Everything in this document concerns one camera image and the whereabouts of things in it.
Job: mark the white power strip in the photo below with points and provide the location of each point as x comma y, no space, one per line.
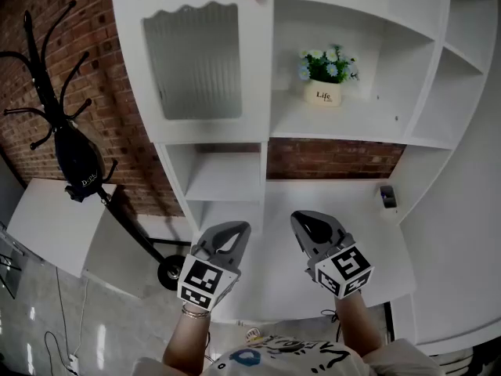
73,362

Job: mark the white side cabinet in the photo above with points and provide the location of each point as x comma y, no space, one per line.
51,221

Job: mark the potted flower plant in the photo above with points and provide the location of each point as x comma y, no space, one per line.
325,80

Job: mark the black coat rack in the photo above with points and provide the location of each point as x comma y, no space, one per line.
129,225

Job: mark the dark navy cap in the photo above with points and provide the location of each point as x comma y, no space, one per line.
78,159

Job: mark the white desk with hutch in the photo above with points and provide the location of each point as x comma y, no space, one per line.
274,261

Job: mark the person's right forearm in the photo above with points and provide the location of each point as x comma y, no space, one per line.
358,323

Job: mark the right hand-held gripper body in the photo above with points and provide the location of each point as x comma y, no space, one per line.
344,270

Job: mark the person's left forearm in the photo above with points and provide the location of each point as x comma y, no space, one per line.
188,343

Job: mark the small grey desk device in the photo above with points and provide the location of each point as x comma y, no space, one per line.
388,198

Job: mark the person's printed white shirt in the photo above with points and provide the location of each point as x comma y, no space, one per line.
297,360

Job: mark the person's left shoe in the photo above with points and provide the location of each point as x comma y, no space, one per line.
253,334

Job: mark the black metal folding stand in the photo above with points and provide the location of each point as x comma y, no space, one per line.
9,261

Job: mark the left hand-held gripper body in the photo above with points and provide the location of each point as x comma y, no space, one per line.
201,284

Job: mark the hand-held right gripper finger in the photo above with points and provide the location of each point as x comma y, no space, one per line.
332,225
302,241

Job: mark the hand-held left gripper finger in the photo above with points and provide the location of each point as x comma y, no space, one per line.
213,235
243,249

